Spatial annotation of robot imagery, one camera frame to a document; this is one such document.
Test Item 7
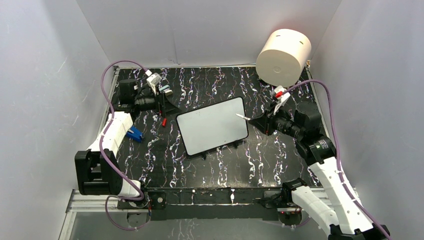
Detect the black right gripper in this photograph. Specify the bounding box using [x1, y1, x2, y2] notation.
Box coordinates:
[248, 101, 304, 140]

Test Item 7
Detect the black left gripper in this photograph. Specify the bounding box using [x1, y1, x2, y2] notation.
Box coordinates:
[134, 86, 182, 119]

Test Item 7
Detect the red capped whiteboard marker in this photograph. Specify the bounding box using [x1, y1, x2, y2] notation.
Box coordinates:
[235, 113, 251, 121]

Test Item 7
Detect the black framed whiteboard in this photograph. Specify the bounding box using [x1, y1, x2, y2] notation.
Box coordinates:
[176, 97, 249, 157]

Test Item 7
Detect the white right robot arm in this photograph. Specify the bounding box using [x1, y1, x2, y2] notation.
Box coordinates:
[246, 102, 390, 240]

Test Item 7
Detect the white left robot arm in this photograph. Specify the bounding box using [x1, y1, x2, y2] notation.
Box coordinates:
[74, 79, 180, 208]

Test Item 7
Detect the teal and cream eraser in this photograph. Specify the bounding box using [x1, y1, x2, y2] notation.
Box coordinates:
[159, 85, 173, 96]

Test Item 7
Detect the blue plastic clip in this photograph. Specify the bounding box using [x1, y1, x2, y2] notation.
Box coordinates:
[125, 126, 144, 143]

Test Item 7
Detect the cream cylindrical container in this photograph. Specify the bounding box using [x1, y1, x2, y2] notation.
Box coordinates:
[255, 28, 312, 88]

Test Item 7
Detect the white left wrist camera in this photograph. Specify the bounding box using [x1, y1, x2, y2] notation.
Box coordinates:
[146, 70, 162, 95]

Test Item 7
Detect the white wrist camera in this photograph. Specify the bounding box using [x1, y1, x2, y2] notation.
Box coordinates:
[146, 70, 162, 95]
[270, 85, 290, 116]

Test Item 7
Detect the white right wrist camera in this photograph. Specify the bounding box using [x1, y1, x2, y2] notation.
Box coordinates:
[270, 85, 290, 116]

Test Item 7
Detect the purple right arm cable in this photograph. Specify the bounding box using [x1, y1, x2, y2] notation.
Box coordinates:
[281, 79, 392, 240]

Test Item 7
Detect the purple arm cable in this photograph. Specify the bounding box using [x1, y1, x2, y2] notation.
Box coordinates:
[281, 79, 392, 240]
[99, 59, 153, 231]

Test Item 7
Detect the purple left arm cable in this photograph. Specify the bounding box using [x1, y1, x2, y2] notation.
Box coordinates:
[99, 59, 153, 231]

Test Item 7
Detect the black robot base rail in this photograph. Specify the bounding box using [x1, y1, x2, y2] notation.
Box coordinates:
[145, 187, 303, 225]

